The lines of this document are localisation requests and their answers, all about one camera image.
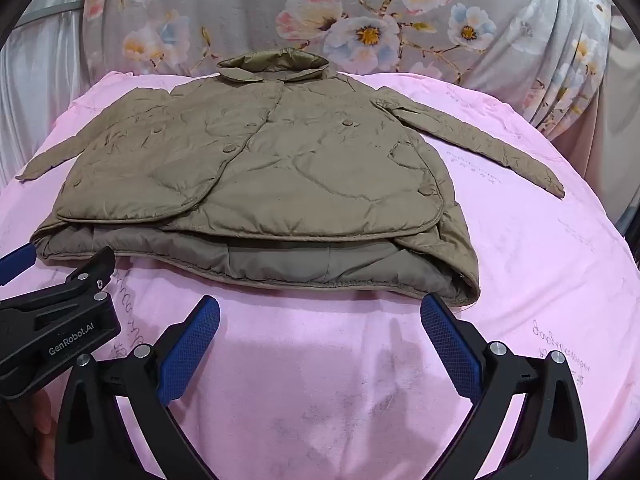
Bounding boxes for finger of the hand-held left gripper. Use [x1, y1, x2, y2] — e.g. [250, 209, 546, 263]
[0, 243, 37, 285]
[0, 247, 117, 313]

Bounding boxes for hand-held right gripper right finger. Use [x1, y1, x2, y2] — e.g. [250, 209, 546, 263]
[421, 293, 590, 480]

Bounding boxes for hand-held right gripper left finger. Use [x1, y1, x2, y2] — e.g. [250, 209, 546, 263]
[57, 295, 221, 480]

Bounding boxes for olive quilted jacket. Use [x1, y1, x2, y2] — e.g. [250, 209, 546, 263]
[15, 47, 566, 309]

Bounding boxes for pink bed sheet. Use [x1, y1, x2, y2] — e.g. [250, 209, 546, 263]
[0, 70, 640, 480]

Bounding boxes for white curtain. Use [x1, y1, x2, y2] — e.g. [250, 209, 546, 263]
[0, 5, 101, 186]

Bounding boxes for grey floral cloth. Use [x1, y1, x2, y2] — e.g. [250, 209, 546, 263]
[80, 0, 640, 241]

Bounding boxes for grey metal rail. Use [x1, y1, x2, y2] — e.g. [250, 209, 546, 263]
[27, 2, 82, 16]

